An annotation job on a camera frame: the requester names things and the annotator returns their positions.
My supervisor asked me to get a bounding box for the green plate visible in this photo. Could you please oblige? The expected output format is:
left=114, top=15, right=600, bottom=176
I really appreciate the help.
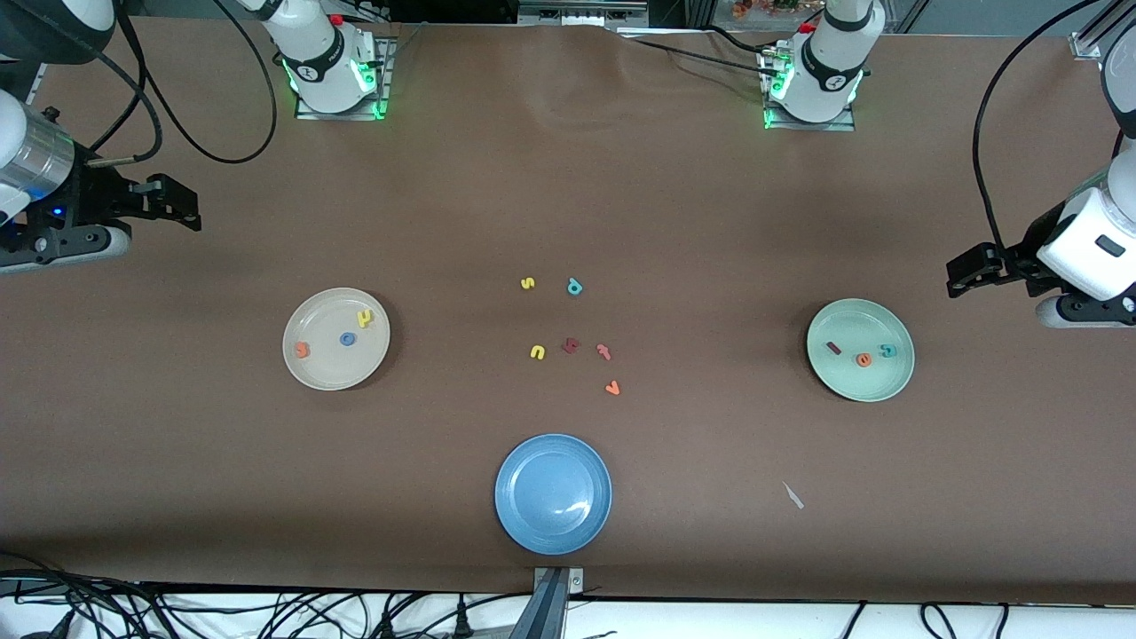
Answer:
left=806, top=298, right=916, bottom=403

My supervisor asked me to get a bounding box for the beige brown plate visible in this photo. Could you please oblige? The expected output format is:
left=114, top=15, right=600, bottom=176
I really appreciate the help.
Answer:
left=282, top=288, right=391, bottom=391

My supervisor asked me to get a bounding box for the blue plate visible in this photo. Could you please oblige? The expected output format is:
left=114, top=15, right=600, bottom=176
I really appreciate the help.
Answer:
left=494, top=433, right=613, bottom=556

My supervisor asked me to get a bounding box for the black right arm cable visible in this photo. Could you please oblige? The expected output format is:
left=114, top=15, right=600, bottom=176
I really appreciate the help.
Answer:
left=84, top=0, right=279, bottom=170

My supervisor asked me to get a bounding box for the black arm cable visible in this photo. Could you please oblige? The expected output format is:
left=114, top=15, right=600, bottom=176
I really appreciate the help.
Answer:
left=84, top=0, right=279, bottom=170
left=973, top=0, right=1110, bottom=258

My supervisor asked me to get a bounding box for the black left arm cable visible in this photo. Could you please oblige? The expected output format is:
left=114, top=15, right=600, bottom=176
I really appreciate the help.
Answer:
left=973, top=0, right=1110, bottom=258

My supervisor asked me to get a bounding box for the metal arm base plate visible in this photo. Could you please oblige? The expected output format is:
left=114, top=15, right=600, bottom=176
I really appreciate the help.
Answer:
left=761, top=49, right=857, bottom=132
left=295, top=35, right=396, bottom=122

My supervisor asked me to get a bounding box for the black base cable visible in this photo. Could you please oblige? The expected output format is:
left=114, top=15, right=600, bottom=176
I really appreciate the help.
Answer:
left=701, top=23, right=784, bottom=52
left=621, top=35, right=775, bottom=72

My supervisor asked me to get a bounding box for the aluminium background frame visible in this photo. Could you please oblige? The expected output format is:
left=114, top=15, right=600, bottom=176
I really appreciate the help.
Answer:
left=519, top=0, right=649, bottom=28

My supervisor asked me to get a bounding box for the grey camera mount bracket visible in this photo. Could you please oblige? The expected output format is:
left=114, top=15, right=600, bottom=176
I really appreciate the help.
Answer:
left=506, top=566, right=585, bottom=639

